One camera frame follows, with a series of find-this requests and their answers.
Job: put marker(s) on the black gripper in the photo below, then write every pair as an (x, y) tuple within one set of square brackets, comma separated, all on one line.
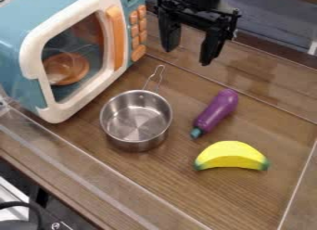
[(207, 15)]

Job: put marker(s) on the purple toy eggplant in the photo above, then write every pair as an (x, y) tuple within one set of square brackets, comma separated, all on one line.
[(222, 104)]

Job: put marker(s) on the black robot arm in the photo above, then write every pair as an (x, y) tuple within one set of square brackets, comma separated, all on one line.
[(208, 16)]

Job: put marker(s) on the blue toy microwave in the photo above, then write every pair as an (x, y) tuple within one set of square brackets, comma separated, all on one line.
[(104, 30)]

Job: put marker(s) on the orange plate inside microwave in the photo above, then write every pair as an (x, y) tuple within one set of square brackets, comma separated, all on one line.
[(65, 68)]

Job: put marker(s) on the yellow toy banana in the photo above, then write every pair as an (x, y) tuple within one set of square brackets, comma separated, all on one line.
[(231, 154)]

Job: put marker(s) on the black device bottom left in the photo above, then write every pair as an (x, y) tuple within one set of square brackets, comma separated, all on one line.
[(37, 219)]

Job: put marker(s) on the silver pot with handle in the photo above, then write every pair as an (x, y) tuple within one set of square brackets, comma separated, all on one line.
[(135, 118)]

